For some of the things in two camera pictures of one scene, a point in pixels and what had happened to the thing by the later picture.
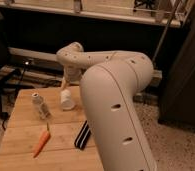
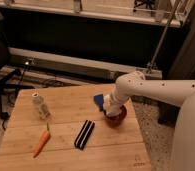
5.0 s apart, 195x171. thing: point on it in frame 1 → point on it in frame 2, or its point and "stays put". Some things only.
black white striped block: [83, 136] stays put
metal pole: [166, 32] stays put
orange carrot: [43, 142] stays put
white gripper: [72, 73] → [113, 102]
